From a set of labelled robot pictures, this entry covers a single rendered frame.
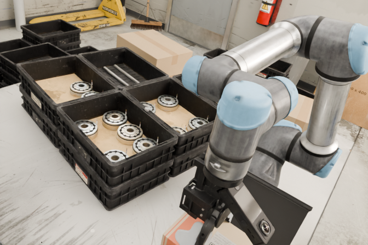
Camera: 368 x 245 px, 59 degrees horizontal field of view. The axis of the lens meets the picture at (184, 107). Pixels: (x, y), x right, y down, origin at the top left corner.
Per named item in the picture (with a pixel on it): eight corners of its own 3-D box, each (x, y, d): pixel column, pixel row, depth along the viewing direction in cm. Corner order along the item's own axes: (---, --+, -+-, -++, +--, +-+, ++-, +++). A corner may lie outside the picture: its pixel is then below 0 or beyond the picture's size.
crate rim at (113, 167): (179, 142, 123) (180, 137, 122) (111, 173, 104) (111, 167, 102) (120, 93, 145) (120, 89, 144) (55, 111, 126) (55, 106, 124)
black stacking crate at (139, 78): (166, 96, 169) (170, 77, 164) (119, 111, 150) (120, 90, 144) (124, 65, 192) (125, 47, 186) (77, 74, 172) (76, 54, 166)
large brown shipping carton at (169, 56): (187, 79, 215) (193, 51, 205) (153, 89, 195) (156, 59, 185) (149, 55, 237) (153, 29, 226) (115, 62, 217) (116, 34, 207)
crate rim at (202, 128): (229, 120, 142) (230, 115, 141) (179, 142, 123) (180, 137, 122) (170, 80, 164) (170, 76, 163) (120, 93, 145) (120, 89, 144)
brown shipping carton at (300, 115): (310, 153, 167) (323, 129, 159) (270, 136, 174) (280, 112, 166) (317, 127, 191) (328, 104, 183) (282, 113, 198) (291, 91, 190)
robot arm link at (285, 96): (252, 63, 64) (220, 76, 56) (307, 81, 57) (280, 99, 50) (245, 98, 67) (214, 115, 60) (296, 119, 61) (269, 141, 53)
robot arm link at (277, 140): (258, 151, 125) (275, 121, 126) (291, 168, 117) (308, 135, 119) (251, 142, 115) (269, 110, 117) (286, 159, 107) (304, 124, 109)
